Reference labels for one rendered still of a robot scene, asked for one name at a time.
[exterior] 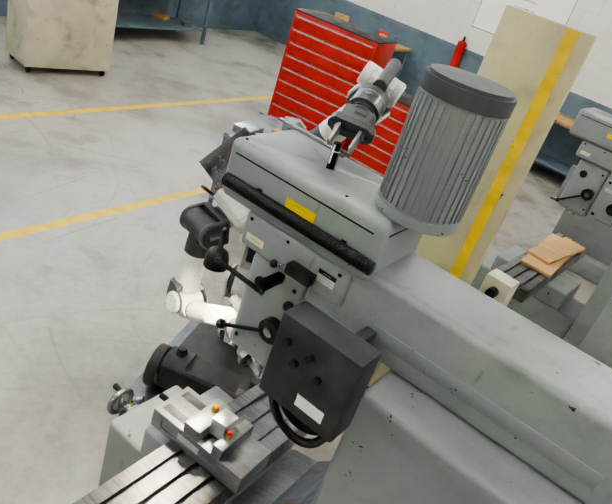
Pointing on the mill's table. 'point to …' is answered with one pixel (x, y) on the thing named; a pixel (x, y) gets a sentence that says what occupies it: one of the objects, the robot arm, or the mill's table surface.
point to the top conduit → (299, 224)
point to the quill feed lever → (256, 328)
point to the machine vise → (183, 405)
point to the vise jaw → (197, 426)
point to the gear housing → (259, 237)
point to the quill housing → (263, 307)
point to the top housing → (320, 196)
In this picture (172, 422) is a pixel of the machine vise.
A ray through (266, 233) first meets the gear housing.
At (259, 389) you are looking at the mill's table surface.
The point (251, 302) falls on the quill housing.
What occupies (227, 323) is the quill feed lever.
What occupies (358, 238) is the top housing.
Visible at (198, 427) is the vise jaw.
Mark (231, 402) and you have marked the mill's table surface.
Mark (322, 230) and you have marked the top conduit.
